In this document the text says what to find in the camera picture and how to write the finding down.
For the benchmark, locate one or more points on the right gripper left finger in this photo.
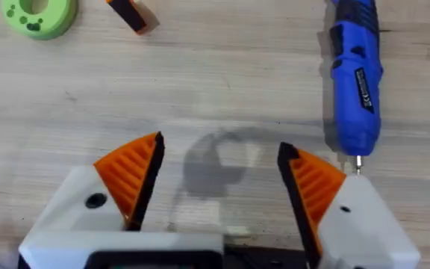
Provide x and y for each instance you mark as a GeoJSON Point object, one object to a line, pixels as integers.
{"type": "Point", "coordinates": [125, 179]}

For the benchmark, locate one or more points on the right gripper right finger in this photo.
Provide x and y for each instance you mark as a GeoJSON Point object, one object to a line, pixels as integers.
{"type": "Point", "coordinates": [334, 209]}

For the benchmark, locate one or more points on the blue electric screwdriver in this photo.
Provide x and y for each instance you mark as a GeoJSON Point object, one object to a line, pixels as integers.
{"type": "Point", "coordinates": [356, 82]}

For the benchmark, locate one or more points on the orange ribbed wedge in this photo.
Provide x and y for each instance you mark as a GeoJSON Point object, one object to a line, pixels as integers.
{"type": "Point", "coordinates": [133, 15]}

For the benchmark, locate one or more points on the green disc with holes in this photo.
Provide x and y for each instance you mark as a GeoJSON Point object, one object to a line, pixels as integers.
{"type": "Point", "coordinates": [39, 16]}

